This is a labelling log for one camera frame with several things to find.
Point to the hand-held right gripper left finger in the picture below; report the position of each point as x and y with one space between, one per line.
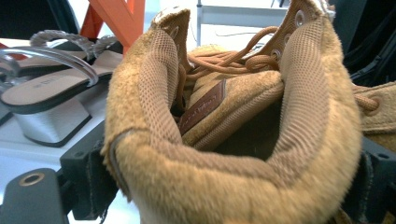
84 174

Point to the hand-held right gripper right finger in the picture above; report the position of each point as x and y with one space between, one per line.
373 186

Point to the tan suede boot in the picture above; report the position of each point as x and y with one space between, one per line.
236 140
378 112

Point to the white foam mat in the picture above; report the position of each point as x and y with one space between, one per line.
18 160

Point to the black curtain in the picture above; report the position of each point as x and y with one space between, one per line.
28 15

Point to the white metal desk frame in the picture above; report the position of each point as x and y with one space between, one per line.
243 15

